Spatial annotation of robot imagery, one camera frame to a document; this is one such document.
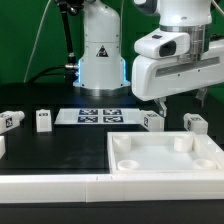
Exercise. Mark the white square tabletop part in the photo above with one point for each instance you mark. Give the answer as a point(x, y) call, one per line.
point(155, 152)

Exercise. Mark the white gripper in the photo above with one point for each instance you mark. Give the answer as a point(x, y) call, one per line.
point(152, 79)

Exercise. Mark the white sheet with tags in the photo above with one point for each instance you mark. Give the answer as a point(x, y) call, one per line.
point(97, 116)

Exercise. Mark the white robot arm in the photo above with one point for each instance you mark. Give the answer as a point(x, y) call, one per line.
point(178, 56)

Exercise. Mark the white front fence bar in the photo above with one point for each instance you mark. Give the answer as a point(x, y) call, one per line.
point(108, 188)

